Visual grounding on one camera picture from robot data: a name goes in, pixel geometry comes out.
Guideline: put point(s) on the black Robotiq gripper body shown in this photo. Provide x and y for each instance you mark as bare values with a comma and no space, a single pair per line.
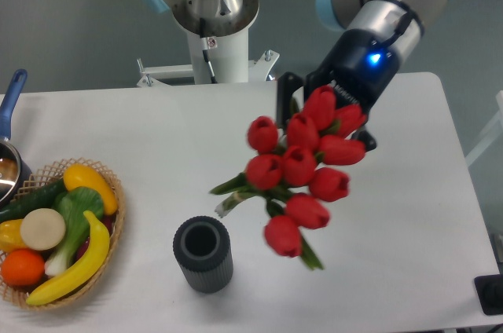
359,67

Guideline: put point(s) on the yellow lemon squash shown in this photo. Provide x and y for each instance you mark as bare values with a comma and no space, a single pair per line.
79,175

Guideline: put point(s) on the woven wicker basket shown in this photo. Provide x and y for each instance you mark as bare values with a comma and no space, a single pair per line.
50,173

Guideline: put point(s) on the yellow banana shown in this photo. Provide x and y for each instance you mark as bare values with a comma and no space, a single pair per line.
81,271

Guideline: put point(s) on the white frame at right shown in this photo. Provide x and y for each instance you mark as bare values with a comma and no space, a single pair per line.
488,135

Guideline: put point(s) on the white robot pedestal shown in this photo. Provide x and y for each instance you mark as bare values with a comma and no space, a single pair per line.
217,37

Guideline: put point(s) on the yellow bell pepper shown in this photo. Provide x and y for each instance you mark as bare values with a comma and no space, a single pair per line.
10,236

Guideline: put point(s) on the red tulip bouquet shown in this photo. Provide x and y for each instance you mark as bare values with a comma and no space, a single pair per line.
296,170

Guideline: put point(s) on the dark grey ribbed vase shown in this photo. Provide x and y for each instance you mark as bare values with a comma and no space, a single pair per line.
202,249

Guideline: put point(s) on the black device at table edge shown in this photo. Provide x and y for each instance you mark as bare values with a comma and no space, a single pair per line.
489,291

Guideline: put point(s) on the green cucumber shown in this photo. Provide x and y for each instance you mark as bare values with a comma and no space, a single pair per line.
42,197

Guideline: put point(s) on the green bok choy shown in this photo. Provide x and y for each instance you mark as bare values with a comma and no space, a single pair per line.
71,206

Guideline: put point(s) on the orange fruit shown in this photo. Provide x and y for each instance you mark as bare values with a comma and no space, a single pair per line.
23,267

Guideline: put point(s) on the beige round mushroom slice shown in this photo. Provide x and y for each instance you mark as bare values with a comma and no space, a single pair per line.
42,229

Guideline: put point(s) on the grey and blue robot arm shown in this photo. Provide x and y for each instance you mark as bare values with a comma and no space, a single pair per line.
377,37

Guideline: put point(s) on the blue handled saucepan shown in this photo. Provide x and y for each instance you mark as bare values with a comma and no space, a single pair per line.
14,171

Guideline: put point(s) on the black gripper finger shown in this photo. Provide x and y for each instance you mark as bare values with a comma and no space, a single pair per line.
287,85
363,135

